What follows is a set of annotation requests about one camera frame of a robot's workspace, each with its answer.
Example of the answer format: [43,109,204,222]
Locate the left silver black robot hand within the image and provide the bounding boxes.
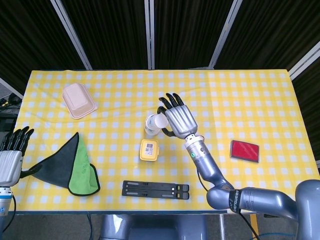
[0,126,43,187]

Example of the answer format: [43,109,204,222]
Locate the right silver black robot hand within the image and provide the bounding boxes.
[157,92,198,140]

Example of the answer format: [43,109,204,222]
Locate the yellow white checkered tablecloth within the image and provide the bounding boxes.
[11,69,320,214]

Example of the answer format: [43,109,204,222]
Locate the green box with yellow lid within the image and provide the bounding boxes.
[139,138,160,162]

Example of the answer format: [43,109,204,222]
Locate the green grey microfibre cloth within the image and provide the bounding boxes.
[26,131,101,197]

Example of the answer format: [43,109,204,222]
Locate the red flat ink pad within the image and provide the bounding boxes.
[229,139,261,165]

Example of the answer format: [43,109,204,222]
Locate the black folding laptop stand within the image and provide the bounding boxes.
[121,180,190,200]

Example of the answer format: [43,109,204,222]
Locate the dark partition panel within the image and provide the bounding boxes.
[0,0,87,95]
[153,0,236,70]
[216,0,320,73]
[58,0,150,70]

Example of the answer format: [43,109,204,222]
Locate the beige lidded takeout container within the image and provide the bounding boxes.
[61,83,99,120]

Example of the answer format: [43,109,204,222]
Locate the grey robot torso base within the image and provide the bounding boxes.
[99,214,208,240]

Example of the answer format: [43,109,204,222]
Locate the grey metal table leg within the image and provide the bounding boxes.
[218,214,225,240]

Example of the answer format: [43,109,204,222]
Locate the black floor equipment with cables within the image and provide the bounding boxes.
[0,96,23,132]

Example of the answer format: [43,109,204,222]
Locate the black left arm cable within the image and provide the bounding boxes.
[8,194,17,240]

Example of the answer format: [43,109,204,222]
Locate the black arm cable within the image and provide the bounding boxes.
[8,194,17,240]
[196,168,259,240]

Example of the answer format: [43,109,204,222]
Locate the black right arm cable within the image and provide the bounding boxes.
[196,168,259,240]

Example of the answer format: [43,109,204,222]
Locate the white partition frame post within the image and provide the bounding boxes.
[0,77,25,100]
[144,0,156,70]
[49,0,93,70]
[288,41,320,81]
[208,0,243,70]

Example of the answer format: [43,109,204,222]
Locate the blue floor cable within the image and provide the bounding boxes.
[257,231,297,240]
[86,213,95,240]

